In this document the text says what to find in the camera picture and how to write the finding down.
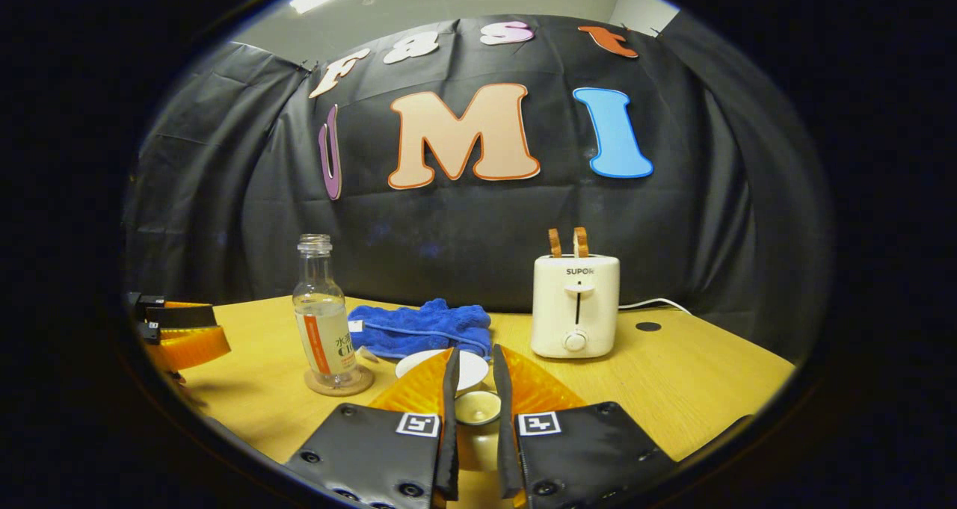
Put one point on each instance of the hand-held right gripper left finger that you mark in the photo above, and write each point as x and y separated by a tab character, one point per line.
449	434

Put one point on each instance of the white toaster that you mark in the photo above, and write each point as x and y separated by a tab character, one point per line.
576	307

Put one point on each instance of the black backdrop cloth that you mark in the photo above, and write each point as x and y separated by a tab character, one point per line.
448	225

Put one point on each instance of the blue towel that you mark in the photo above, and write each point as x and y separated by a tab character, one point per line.
419	329

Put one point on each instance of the small white wrapper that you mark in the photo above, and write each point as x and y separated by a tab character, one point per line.
368	354

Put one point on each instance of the round brown coaster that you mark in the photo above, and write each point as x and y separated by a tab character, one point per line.
359	386

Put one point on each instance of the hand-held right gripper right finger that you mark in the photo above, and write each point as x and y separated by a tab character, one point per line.
505	442

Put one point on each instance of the toast slice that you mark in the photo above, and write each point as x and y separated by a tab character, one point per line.
581	242
555	244

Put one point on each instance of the clear glass water bottle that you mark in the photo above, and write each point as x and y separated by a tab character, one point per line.
325	329

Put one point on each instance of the white teacup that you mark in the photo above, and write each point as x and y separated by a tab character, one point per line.
472	371

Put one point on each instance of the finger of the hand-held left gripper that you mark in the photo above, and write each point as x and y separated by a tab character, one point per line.
183	317
187	344

